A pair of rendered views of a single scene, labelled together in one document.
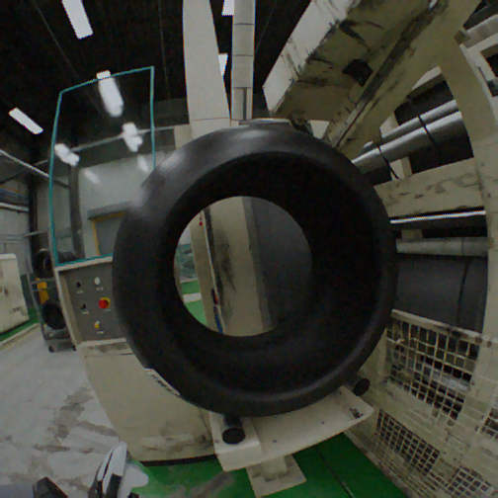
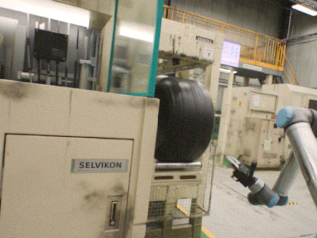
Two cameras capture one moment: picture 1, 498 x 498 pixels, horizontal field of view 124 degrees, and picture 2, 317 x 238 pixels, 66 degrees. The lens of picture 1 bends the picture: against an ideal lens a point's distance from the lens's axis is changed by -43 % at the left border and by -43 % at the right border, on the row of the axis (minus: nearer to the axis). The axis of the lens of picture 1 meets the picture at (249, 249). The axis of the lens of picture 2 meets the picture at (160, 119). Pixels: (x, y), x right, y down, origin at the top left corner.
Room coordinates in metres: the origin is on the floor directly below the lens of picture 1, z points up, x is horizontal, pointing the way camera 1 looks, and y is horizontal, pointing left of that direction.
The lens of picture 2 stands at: (0.90, 1.55, 1.24)
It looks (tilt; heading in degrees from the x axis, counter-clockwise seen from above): 3 degrees down; 258
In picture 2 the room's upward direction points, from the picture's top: 6 degrees clockwise
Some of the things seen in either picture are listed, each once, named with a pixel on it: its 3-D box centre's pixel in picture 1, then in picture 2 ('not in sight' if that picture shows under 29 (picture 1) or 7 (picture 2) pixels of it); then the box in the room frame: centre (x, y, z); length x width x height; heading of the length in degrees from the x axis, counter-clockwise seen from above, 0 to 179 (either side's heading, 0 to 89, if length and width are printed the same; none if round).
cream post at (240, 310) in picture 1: (226, 240); not in sight; (0.75, 0.07, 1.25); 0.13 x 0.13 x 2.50; 13
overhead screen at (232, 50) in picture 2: not in sight; (228, 53); (-1.56, -3.60, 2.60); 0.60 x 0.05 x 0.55; 12
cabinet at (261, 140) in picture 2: not in sight; (262, 143); (-2.88, -3.85, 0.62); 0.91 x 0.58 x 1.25; 12
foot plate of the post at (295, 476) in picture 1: (273, 470); not in sight; (0.75, 0.07, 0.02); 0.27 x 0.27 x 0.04; 13
